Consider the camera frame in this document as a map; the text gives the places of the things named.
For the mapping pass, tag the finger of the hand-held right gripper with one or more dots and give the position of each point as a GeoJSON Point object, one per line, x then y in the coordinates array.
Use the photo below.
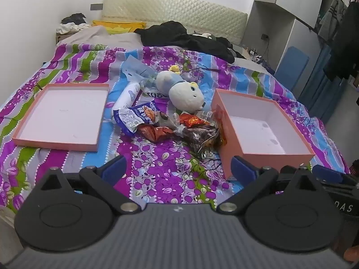
{"type": "Point", "coordinates": [326, 172]}

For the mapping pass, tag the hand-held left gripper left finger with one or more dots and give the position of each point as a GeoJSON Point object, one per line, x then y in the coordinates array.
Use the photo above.
{"type": "Point", "coordinates": [117, 165]}

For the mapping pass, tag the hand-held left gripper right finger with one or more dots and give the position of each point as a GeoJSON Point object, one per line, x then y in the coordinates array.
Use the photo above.
{"type": "Point", "coordinates": [241, 168]}

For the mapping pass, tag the pink cardboard box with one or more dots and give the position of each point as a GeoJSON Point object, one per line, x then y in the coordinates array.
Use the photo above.
{"type": "Point", "coordinates": [260, 129]}

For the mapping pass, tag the orange snack packet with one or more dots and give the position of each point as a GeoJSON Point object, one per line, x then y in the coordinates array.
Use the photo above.
{"type": "Point", "coordinates": [155, 133]}

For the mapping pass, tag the blue snack packet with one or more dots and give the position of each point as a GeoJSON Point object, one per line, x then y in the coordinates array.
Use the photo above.
{"type": "Point", "coordinates": [134, 117]}

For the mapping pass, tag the person's right hand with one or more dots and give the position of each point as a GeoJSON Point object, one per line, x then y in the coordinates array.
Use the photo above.
{"type": "Point", "coordinates": [352, 253]}

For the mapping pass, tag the dark red bag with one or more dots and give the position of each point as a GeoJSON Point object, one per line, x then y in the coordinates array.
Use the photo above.
{"type": "Point", "coordinates": [354, 168]}

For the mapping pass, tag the clear dark snack packet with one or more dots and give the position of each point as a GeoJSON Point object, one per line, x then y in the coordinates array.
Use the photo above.
{"type": "Point", "coordinates": [200, 141]}

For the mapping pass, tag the floral striped bedsheet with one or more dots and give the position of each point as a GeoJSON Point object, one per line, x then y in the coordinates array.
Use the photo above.
{"type": "Point", "coordinates": [168, 171]}

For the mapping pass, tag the white tube bottle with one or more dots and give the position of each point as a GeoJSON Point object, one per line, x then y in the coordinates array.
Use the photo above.
{"type": "Point", "coordinates": [127, 96]}

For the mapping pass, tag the pink cardboard box lid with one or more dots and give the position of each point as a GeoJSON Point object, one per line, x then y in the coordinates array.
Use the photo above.
{"type": "Point", "coordinates": [63, 115]}

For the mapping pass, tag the white blue plush toy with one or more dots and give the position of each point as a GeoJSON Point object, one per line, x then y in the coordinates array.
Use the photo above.
{"type": "Point", "coordinates": [185, 95]}

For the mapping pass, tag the pale blue plastic bag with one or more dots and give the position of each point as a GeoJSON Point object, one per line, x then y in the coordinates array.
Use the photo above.
{"type": "Point", "coordinates": [137, 68]}

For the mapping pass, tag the blue folding chair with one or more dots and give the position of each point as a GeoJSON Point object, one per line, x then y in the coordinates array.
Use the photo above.
{"type": "Point", "coordinates": [291, 67]}

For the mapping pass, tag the cluttered bedside table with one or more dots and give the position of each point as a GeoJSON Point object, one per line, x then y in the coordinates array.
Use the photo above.
{"type": "Point", "coordinates": [256, 54]}

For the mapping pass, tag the grey blanket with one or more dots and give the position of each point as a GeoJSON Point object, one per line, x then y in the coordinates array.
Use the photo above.
{"type": "Point", "coordinates": [98, 36]}

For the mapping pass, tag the black hanging coat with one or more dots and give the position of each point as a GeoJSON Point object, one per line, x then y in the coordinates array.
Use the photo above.
{"type": "Point", "coordinates": [346, 42]}

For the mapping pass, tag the yellow pillow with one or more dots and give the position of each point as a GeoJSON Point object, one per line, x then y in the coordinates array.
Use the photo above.
{"type": "Point", "coordinates": [117, 26]}

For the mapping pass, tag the black clothes pile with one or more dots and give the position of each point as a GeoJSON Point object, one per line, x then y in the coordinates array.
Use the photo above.
{"type": "Point", "coordinates": [174, 35]}

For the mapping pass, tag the black white clothes heap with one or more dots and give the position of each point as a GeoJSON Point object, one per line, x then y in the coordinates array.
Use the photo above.
{"type": "Point", "coordinates": [74, 23]}

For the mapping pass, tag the grey striped hoodie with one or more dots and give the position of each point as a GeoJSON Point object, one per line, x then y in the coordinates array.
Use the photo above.
{"type": "Point", "coordinates": [332, 16]}

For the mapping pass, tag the grey wardrobe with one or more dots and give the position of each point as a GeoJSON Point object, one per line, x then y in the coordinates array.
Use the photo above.
{"type": "Point", "coordinates": [283, 14]}

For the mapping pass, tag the cream quilted headboard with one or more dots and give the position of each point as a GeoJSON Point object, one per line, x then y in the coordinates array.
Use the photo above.
{"type": "Point", "coordinates": [174, 11]}

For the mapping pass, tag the black wall socket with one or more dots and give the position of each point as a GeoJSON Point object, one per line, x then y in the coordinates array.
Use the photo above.
{"type": "Point", "coordinates": [264, 36]}

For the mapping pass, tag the grey wall switch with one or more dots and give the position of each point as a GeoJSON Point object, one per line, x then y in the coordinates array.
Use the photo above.
{"type": "Point", "coordinates": [96, 6]}

